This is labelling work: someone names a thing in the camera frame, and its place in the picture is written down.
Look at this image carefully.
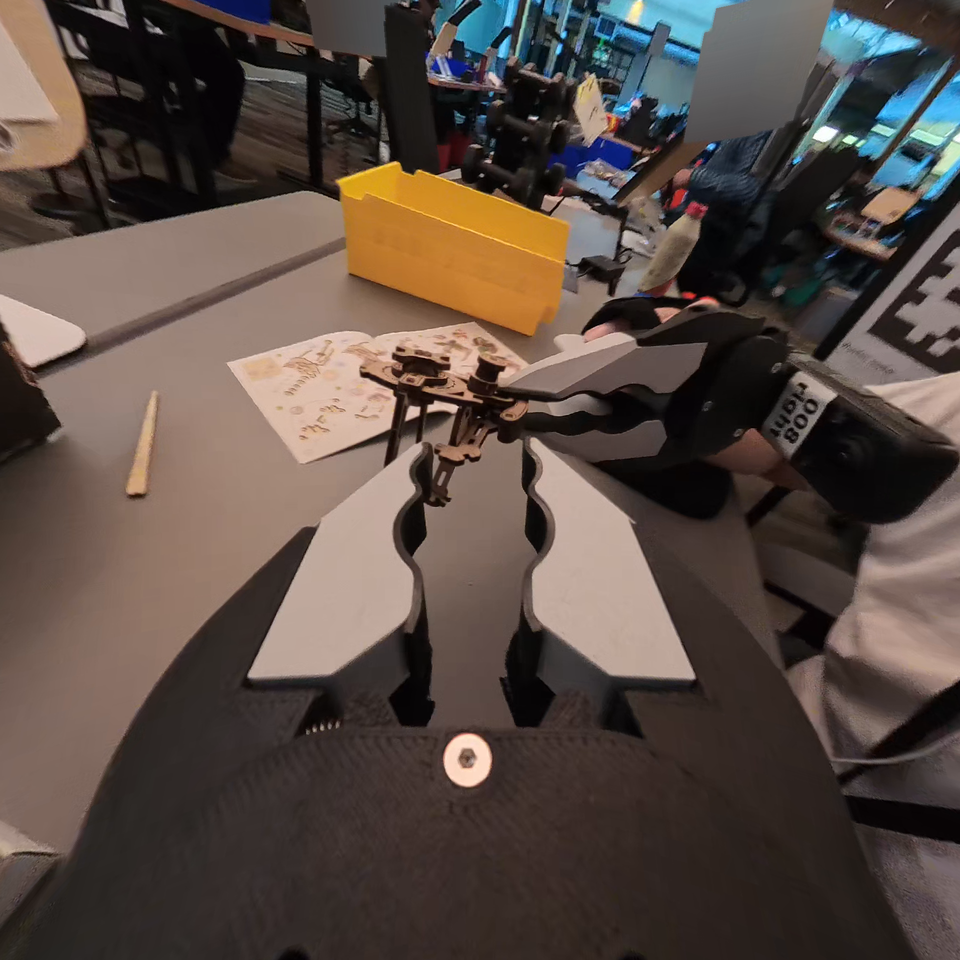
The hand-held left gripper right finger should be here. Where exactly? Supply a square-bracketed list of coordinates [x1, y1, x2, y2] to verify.
[499, 437, 700, 723]

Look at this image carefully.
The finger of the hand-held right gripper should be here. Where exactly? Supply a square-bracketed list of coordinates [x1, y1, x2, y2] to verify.
[501, 333, 711, 438]
[520, 411, 670, 468]

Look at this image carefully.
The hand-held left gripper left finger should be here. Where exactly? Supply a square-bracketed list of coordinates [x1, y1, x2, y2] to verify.
[246, 441, 436, 705]

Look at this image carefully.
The dark wooden model assembly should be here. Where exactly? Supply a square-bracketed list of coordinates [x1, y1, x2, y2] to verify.
[358, 336, 531, 508]

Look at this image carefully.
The person's right hand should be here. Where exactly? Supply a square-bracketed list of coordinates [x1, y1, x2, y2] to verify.
[581, 295, 723, 343]

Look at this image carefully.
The bottle with red cap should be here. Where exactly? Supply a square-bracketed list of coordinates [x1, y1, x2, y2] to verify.
[639, 201, 711, 296]

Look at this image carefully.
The yellow plastic bin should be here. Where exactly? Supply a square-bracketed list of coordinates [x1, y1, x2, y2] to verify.
[335, 160, 572, 337]

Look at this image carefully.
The black and white tag sign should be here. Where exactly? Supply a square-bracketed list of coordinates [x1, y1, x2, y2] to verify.
[812, 216, 960, 385]

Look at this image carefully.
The illustrated instruction booklet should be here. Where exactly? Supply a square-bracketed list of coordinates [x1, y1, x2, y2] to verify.
[226, 321, 531, 465]

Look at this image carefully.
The pale wooden stick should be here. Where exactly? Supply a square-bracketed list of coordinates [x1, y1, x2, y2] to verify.
[125, 389, 161, 498]

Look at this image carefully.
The black dumbbell rack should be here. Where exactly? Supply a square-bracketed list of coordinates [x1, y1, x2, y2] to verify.
[459, 58, 573, 213]

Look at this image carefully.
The white flat device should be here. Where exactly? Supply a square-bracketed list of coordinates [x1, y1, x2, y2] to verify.
[0, 293, 88, 369]

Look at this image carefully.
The light wooden table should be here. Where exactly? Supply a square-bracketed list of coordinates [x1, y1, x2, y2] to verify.
[0, 0, 90, 173]

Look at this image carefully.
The black strap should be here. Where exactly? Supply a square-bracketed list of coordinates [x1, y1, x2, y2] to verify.
[834, 677, 960, 843]

